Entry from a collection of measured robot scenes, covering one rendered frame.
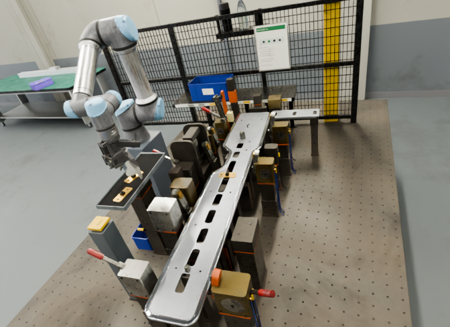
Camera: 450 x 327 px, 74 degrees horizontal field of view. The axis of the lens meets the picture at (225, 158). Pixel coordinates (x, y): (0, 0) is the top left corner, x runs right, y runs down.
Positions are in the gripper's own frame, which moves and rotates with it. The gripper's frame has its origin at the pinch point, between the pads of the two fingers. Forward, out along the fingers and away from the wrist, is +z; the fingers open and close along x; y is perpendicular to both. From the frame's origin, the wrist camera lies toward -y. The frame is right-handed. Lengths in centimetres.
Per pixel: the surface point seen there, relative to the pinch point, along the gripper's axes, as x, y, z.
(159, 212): 22.0, 7.0, 7.1
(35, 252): -170, 34, 118
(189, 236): 32.4, 4.8, 17.8
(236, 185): 32.1, -28.5, 17.8
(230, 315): 61, 19, 25
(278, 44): 2, -133, -14
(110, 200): 2.8, 14.6, 1.8
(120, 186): -0.5, 7.1, 1.8
